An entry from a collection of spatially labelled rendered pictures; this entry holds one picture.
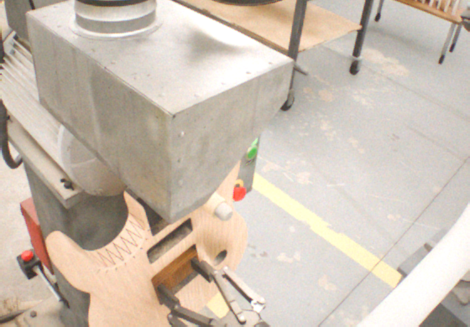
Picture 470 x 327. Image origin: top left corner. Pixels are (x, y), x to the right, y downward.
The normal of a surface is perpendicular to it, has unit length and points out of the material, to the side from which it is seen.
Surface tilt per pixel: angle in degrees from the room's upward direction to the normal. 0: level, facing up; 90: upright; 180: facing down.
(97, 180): 94
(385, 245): 0
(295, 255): 0
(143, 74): 0
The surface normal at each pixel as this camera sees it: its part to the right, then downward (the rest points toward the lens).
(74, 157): 0.30, 0.57
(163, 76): 0.09, -0.77
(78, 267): 0.71, 0.47
